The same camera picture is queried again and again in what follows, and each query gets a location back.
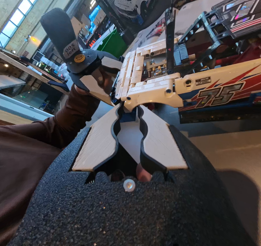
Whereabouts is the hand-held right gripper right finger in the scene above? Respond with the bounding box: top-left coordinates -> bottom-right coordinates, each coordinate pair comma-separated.
138,105 -> 188,171

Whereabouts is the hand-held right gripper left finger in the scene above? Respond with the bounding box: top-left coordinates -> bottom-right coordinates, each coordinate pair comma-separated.
72,103 -> 123,172

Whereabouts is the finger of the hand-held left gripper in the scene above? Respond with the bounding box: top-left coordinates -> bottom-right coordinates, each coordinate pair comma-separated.
79,75 -> 115,107
101,56 -> 123,75

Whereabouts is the toy brick race car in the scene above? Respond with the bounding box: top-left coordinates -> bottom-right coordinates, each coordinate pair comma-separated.
111,0 -> 261,124

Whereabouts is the person's left forearm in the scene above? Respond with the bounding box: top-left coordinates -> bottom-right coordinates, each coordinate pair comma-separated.
0,85 -> 100,246

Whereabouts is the grey desk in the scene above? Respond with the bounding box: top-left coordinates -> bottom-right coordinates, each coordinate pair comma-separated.
86,99 -> 261,246

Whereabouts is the person's left hand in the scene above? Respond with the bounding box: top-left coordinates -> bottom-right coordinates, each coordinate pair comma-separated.
74,67 -> 116,97

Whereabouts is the person's right hand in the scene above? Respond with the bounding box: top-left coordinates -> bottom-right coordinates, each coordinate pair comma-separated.
136,163 -> 153,182

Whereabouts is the green container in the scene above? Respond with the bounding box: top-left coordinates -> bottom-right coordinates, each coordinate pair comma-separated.
97,29 -> 128,57

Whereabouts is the wooden workbench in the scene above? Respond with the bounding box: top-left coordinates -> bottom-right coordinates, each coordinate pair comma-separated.
0,49 -> 69,96

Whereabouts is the large paned window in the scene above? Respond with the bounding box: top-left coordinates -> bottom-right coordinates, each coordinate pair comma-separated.
0,0 -> 46,48

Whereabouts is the open instruction booklet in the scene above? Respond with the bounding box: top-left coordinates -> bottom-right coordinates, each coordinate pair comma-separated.
125,0 -> 261,53

